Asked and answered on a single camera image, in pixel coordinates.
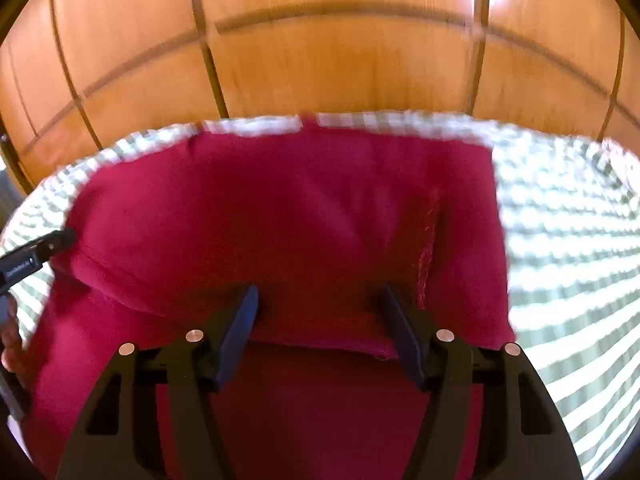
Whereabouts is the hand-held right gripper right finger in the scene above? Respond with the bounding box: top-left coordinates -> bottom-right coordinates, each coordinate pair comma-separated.
382,284 -> 583,480

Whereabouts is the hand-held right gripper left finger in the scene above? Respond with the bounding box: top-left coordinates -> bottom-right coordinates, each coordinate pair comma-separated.
56,285 -> 260,480

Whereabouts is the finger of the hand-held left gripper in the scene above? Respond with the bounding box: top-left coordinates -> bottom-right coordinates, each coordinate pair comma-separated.
35,229 -> 77,263

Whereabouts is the red knit garment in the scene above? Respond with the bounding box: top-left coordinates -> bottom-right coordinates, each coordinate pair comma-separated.
20,120 -> 518,480

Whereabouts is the person's left hand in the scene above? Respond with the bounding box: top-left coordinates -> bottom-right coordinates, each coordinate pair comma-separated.
0,310 -> 27,388

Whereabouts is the green checked cloth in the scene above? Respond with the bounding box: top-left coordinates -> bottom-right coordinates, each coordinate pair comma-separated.
0,110 -> 640,480

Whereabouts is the wooden wardrobe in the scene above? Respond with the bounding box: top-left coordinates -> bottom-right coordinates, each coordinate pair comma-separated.
0,0 -> 640,196

